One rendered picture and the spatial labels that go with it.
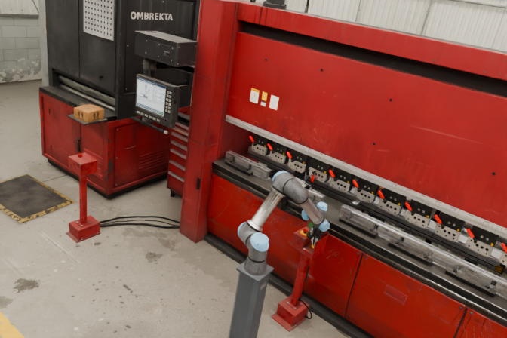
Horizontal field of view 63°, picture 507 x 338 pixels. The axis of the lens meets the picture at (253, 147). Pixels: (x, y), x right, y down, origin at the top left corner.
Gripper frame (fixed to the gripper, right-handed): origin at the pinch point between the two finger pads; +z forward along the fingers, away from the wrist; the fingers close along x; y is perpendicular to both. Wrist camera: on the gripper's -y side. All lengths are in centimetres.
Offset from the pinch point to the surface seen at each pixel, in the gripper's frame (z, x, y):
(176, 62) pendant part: -109, 138, -25
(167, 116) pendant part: -64, 140, -32
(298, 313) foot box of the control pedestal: 61, -3, -9
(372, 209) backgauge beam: -14, -13, 58
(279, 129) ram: -63, 68, 28
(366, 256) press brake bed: 0.6, -33.1, 20.0
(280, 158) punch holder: -39, 62, 26
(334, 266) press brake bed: 22.0, -12.1, 16.4
